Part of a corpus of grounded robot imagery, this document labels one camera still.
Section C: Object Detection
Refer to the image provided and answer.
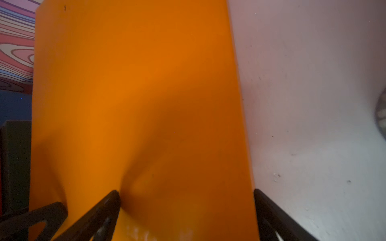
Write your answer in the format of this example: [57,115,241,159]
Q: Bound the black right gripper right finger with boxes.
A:
[254,189,317,241]

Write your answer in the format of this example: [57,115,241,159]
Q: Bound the green shoebox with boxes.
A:
[1,120,31,213]

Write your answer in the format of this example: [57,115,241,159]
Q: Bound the blue shoebox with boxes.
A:
[0,90,32,126]

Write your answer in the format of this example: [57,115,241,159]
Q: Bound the orange shoebox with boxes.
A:
[30,1,259,241]

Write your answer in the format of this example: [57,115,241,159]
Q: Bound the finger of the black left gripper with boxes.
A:
[1,202,68,241]

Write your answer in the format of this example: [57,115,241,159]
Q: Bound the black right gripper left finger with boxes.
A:
[56,190,121,241]

